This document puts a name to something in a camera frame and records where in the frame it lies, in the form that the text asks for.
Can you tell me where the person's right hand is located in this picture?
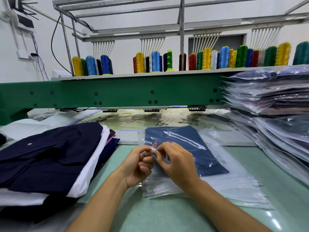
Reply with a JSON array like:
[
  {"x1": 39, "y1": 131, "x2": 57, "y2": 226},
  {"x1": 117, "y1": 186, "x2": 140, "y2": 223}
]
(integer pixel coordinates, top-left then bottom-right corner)
[{"x1": 155, "y1": 141, "x2": 202, "y2": 192}]

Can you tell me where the person's left forearm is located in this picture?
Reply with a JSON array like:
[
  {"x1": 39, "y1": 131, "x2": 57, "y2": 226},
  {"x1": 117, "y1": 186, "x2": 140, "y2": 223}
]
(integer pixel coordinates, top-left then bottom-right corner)
[{"x1": 65, "y1": 172, "x2": 130, "y2": 232}]

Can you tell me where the stack of plastic bags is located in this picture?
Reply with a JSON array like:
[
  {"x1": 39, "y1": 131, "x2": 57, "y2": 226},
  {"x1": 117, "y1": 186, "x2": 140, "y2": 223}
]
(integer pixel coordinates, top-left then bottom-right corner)
[{"x1": 140, "y1": 142, "x2": 273, "y2": 209}]

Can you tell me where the white box device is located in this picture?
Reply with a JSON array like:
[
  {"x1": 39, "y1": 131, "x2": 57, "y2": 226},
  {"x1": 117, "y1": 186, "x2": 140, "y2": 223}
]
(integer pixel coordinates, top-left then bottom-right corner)
[{"x1": 52, "y1": 69, "x2": 73, "y2": 80}]

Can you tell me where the stack of bagged garments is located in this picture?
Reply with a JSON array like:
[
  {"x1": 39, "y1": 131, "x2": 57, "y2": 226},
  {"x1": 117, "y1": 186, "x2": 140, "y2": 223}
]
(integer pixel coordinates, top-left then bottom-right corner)
[{"x1": 223, "y1": 65, "x2": 309, "y2": 186}]

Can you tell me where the green machine beam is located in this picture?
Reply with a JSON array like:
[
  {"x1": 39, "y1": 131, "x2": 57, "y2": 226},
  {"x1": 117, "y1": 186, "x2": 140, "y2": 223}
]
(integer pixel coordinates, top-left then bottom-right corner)
[{"x1": 0, "y1": 72, "x2": 232, "y2": 125}]

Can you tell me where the black hanging cable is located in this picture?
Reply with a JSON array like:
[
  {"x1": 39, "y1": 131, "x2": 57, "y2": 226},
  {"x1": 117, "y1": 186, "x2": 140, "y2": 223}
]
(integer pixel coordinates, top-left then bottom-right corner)
[{"x1": 51, "y1": 17, "x2": 73, "y2": 75}]

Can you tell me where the white wall socket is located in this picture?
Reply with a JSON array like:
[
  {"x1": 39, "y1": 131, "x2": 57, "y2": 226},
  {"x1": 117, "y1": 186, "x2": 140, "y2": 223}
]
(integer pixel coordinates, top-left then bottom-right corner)
[{"x1": 17, "y1": 50, "x2": 38, "y2": 60}]

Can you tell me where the row of coloured thread spools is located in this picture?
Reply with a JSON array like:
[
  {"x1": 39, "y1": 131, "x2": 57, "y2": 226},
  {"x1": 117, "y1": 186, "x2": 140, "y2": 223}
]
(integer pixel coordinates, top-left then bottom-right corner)
[{"x1": 71, "y1": 42, "x2": 309, "y2": 77}]

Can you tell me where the wall router with antennas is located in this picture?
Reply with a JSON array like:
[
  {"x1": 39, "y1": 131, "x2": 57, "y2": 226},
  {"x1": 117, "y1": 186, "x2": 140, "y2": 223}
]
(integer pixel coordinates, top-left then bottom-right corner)
[{"x1": 5, "y1": 0, "x2": 37, "y2": 33}]

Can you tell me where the person's right forearm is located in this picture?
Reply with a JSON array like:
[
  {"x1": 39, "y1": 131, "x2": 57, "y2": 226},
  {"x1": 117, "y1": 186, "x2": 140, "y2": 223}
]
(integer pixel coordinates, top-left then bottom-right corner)
[{"x1": 186, "y1": 181, "x2": 272, "y2": 232}]

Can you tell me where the blue shirt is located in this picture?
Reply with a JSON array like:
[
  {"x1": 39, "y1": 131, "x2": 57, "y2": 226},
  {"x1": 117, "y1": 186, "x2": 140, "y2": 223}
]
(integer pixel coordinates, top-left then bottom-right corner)
[{"x1": 145, "y1": 125, "x2": 230, "y2": 177}]

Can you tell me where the grey metal thread rack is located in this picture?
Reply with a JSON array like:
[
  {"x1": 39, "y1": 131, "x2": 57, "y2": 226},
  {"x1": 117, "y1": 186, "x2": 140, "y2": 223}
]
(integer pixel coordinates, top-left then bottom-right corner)
[{"x1": 52, "y1": 0, "x2": 309, "y2": 75}]

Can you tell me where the person's left hand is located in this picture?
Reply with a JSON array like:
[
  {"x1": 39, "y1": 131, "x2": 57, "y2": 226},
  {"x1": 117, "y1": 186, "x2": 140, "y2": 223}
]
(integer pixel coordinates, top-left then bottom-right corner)
[{"x1": 117, "y1": 145, "x2": 156, "y2": 189}]

